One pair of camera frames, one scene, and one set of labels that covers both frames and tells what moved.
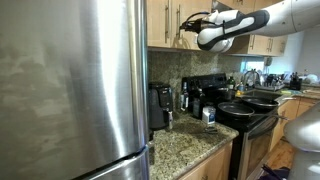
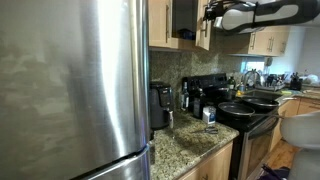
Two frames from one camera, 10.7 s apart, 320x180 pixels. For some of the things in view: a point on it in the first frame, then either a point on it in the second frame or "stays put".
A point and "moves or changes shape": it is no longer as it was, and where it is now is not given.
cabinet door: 159,23 stays put
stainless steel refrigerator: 74,99 stays put
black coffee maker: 160,105 stays put
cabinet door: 181,10 moves or changes shape
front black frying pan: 236,111 stays put
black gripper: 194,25 to 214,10
